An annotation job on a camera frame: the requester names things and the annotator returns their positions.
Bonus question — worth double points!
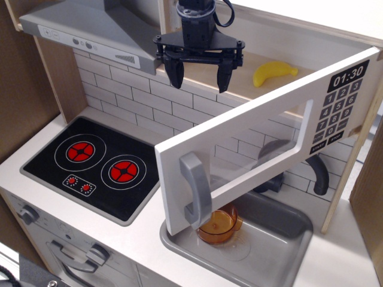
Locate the grey oven knob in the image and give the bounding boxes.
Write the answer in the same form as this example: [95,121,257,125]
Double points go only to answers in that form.
[19,205,39,225]

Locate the grey toy sink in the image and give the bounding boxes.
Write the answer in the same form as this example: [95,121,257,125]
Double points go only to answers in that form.
[160,193,313,286]

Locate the dark grey toy faucet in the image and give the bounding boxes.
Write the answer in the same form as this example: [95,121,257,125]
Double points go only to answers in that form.
[252,139,330,196]

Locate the black cable bottom left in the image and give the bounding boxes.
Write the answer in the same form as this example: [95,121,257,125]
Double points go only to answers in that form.
[0,264,20,287]

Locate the black toy stovetop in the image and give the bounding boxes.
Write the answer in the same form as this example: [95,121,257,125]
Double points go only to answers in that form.
[20,117,159,226]

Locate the grey range hood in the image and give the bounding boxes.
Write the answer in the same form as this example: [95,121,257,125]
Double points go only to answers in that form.
[20,1,160,75]

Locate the white toy microwave door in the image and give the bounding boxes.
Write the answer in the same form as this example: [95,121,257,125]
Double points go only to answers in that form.
[155,47,382,235]

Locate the yellow toy banana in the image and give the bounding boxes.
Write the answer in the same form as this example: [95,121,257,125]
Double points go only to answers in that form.
[253,61,299,87]

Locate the orange transparent toy pot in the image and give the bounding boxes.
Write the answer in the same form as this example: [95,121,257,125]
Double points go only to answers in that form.
[197,203,243,245]

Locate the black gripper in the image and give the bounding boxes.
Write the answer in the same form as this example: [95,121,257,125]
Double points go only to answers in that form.
[153,1,245,93]

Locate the brown cardboard box right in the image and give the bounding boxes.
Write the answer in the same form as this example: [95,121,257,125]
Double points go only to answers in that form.
[350,123,382,277]

